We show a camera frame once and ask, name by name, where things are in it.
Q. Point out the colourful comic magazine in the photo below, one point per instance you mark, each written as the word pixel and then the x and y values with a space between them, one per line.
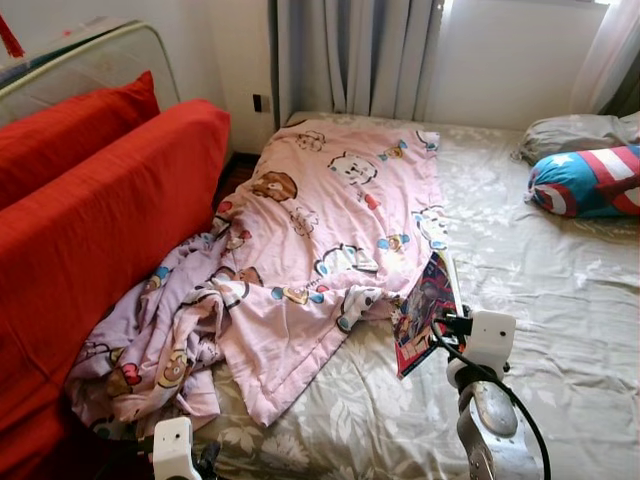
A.
pixel 420 310

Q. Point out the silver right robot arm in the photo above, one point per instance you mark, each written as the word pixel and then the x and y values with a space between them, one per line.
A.
pixel 495 420

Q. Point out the bed with beige floral sheet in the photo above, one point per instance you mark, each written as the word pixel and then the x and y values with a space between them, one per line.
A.
pixel 330 440

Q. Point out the beige quilted bedspread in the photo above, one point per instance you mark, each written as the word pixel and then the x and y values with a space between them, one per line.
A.
pixel 580 320

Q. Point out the pink cartoon print blanket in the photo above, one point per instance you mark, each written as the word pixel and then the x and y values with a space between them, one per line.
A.
pixel 330 220

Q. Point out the red white blue star pillow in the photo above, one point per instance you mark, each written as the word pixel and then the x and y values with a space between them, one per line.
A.
pixel 590 185

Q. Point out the beige floral pillow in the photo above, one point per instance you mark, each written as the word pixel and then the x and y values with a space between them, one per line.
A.
pixel 575 135

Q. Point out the red long cushion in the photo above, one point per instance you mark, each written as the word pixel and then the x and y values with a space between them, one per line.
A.
pixel 90 240
pixel 70 125

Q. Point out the grey pleated curtain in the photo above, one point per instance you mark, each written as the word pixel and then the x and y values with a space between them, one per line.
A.
pixel 350 55
pixel 610 50

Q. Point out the red hanging tassel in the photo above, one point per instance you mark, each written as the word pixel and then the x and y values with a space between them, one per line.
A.
pixel 10 38

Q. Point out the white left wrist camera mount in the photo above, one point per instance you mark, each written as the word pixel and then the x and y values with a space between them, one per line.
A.
pixel 172 450

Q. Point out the black wall socket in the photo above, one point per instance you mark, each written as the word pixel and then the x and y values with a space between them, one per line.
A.
pixel 260 103

